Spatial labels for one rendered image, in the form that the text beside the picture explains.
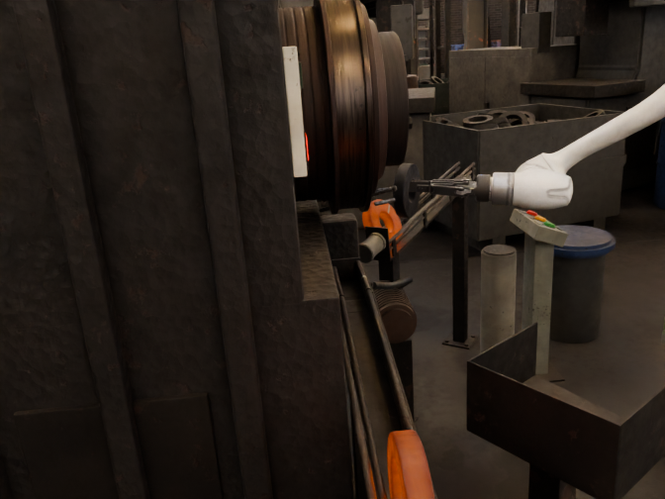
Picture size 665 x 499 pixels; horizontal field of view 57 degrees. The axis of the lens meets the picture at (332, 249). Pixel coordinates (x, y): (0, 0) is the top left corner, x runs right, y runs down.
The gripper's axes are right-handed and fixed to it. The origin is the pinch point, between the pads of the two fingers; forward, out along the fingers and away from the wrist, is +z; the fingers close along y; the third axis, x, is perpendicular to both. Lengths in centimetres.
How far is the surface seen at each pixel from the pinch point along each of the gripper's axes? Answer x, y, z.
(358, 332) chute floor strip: -19, -55, 6
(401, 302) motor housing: -31.3, -11.4, 2.5
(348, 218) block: -4.7, -19.2, 15.6
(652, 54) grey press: 21, 339, -130
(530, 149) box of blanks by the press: -22, 190, -42
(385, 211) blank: -10.6, 9.8, 10.7
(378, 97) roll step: 30, -57, 1
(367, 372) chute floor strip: -21, -69, 1
